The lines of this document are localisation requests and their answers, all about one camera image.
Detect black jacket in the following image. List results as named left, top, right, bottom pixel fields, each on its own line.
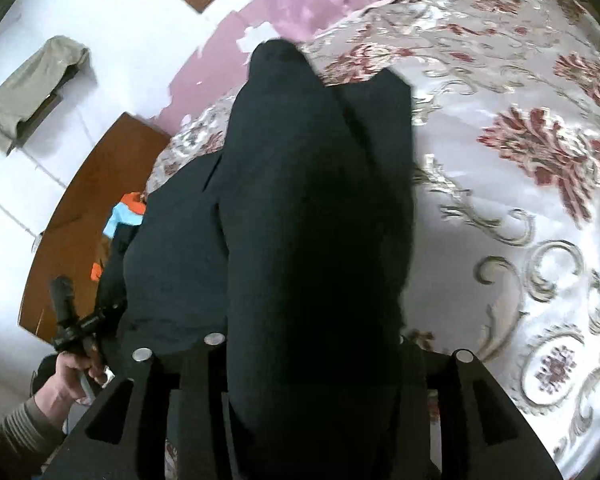
left=107, top=40, right=413, bottom=479

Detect striped sleeve forearm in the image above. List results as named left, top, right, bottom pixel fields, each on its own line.
left=0, top=398, right=65, bottom=479

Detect brown wooden headboard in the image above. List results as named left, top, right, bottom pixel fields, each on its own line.
left=19, top=113, right=170, bottom=342

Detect left hand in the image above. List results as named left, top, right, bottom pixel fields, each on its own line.
left=33, top=348, right=107, bottom=430

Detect blue orange folded clothes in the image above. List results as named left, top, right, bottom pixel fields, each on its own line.
left=91, top=192, right=146, bottom=282

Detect floral bedspread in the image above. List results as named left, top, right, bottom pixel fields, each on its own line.
left=147, top=0, right=600, bottom=479

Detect covered air conditioner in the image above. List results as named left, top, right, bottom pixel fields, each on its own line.
left=0, top=36, right=90, bottom=155

